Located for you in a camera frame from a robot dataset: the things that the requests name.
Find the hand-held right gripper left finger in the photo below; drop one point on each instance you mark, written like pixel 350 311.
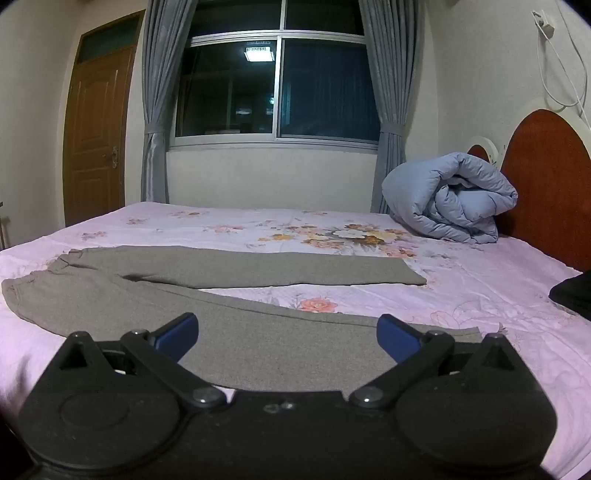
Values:
pixel 178 333

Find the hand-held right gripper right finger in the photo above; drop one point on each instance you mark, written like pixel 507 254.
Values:
pixel 397 339

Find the bed with pink floral sheet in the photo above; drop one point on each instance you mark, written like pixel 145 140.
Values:
pixel 485 286

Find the rolled light blue quilt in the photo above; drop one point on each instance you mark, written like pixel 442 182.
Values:
pixel 443 203

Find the black cloth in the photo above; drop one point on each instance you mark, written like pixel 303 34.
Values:
pixel 575 293

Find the brown wooden door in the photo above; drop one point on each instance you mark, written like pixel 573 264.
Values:
pixel 94 134

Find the red-brown wooden headboard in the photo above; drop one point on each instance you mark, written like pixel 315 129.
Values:
pixel 549 184

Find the grey curtain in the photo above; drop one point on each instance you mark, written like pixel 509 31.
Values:
pixel 157 115
pixel 385 106

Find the sliding glass window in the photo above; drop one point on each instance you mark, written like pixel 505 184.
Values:
pixel 277 87

